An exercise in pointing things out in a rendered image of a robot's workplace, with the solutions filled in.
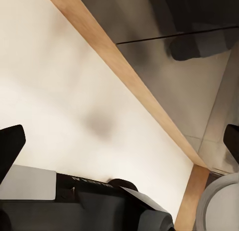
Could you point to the cabinet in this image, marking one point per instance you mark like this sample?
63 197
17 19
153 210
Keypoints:
186 52
212 177

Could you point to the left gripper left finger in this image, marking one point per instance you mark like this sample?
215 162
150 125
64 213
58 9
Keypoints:
12 140

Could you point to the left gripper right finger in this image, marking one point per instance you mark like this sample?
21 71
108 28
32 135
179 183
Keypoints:
231 140

